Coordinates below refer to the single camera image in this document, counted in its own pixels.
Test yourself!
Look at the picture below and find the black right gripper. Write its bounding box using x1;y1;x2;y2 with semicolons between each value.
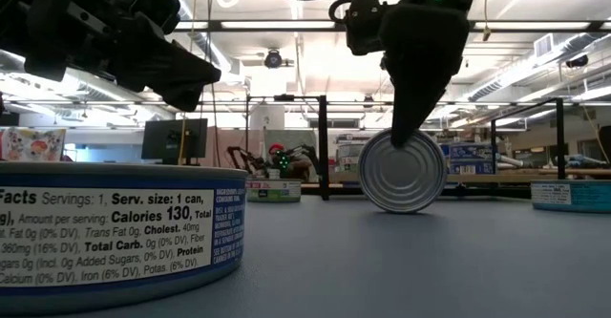
381;1;472;149

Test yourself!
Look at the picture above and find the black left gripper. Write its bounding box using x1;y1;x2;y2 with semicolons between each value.
23;0;224;114

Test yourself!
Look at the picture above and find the green white label seafood can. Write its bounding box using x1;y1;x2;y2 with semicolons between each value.
357;127;449;215
336;141;367;159
245;178;303;203

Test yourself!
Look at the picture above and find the wooden shelf board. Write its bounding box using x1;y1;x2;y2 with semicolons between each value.
327;167;611;184

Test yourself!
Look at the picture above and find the teal label seafood can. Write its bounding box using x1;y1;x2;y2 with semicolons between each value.
530;179;611;214

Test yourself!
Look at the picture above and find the black monitor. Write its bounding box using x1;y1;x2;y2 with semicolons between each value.
140;117;209;166

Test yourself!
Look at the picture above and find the person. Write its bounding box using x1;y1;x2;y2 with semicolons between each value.
264;142;311;181

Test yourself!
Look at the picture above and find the overhead light bar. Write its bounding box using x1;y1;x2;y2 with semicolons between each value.
171;18;611;33

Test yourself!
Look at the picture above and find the floral printed cloth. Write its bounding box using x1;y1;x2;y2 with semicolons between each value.
0;126;67;162

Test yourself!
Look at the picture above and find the blue table mat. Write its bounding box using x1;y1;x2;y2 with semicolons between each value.
0;194;611;318

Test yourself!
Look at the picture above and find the yellow hanging cable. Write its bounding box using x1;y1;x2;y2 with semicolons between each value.
177;0;200;166
480;0;493;42

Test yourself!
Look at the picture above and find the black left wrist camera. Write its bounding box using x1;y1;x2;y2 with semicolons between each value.
107;0;182;35

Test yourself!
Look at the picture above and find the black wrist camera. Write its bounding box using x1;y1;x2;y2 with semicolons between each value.
343;0;389;56
107;0;182;35

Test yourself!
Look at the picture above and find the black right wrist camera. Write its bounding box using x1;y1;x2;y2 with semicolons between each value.
343;0;389;56

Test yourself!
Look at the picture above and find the black overhead camera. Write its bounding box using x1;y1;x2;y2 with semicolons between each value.
263;48;285;70

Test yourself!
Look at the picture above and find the black metal shelf frame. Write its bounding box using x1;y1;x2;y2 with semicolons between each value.
245;94;566;201

